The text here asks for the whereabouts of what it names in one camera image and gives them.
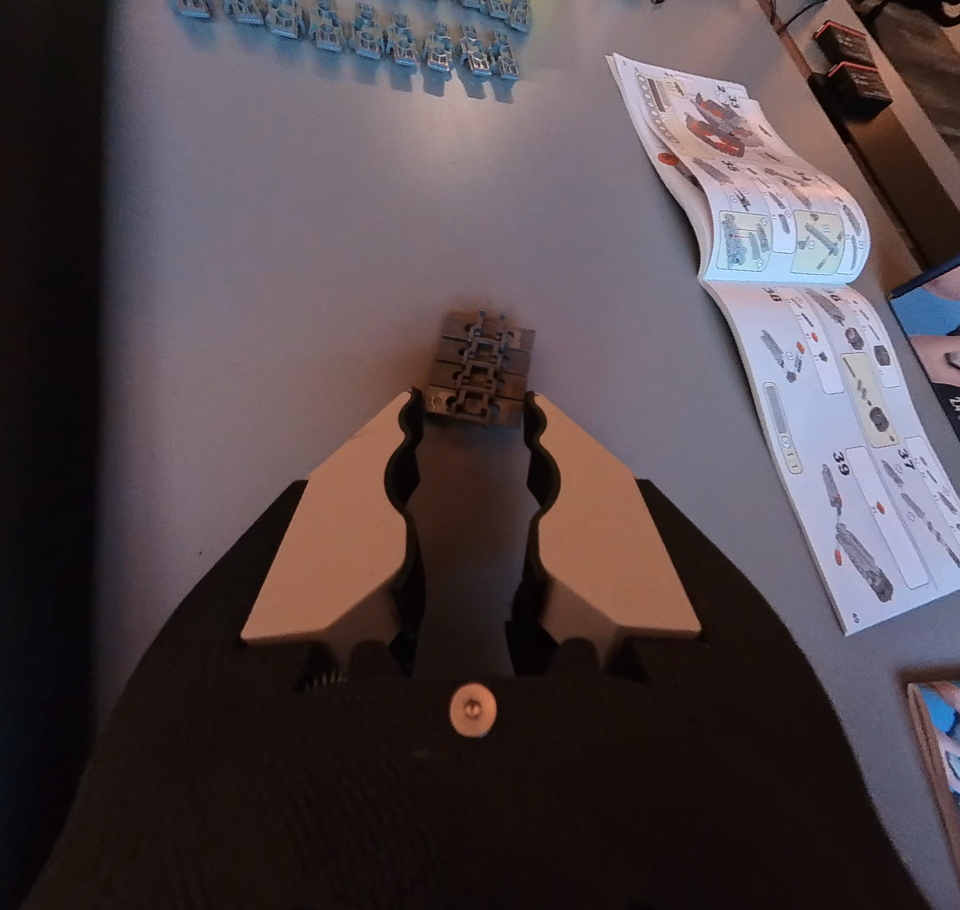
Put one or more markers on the robot kit box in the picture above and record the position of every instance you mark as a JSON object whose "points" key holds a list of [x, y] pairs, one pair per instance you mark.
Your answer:
{"points": [[934, 347]]}

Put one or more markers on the group of grey links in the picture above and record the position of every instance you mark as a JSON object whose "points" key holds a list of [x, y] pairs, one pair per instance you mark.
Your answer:
{"points": [[360, 32]]}

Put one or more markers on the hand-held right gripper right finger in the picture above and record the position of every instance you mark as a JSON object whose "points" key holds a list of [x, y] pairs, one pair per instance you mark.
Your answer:
{"points": [[615, 565]]}

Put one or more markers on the grey desk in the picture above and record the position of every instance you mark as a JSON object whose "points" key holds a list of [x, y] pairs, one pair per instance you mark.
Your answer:
{"points": [[375, 212]]}

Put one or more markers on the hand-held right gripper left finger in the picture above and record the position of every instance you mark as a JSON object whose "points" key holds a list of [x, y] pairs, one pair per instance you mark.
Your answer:
{"points": [[330, 565]]}

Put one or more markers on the open instruction booklet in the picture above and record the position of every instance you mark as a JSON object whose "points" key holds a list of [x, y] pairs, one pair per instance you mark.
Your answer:
{"points": [[810, 362]]}

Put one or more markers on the black red-trimmed pack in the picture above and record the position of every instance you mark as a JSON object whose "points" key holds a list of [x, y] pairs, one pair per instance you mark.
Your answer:
{"points": [[862, 92], [847, 43]]}

